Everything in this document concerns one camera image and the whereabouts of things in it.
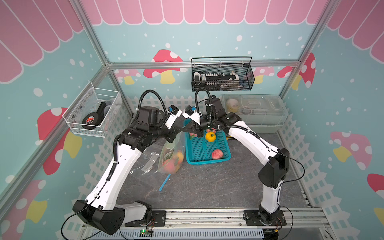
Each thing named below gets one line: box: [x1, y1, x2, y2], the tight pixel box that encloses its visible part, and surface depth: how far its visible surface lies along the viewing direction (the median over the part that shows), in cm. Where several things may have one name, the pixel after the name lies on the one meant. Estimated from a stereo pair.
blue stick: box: [158, 173, 171, 192], surface depth 87 cm
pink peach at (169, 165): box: [163, 159, 176, 174], surface depth 82 cm
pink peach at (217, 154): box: [211, 149, 224, 160], surface depth 93 cm
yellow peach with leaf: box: [205, 131, 217, 143], surface depth 102 cm
